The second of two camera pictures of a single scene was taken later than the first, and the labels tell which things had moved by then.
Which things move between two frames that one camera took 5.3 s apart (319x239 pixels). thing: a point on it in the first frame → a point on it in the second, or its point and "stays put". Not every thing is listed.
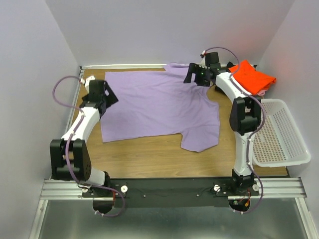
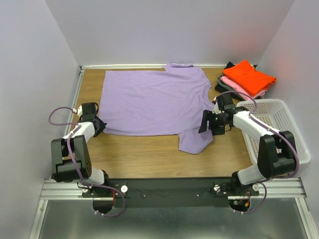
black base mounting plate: x=172 y=192 stays put
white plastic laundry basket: x=281 y=141 stays put
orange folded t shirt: x=253 y=81 stays put
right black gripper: x=194 y=68 → x=208 y=115
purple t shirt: x=158 y=102 stays put
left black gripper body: x=110 y=98 → x=101 y=124
